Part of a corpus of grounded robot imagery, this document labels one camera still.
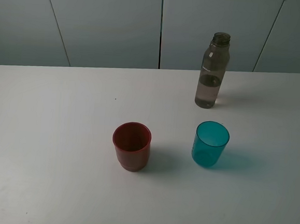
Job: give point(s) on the smoky transparent water bottle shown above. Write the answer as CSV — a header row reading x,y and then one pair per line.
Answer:
x,y
214,64

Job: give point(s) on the red plastic cup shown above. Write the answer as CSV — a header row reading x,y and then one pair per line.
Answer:
x,y
132,142

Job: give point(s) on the teal transparent plastic cup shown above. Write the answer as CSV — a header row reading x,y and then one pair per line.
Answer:
x,y
210,140

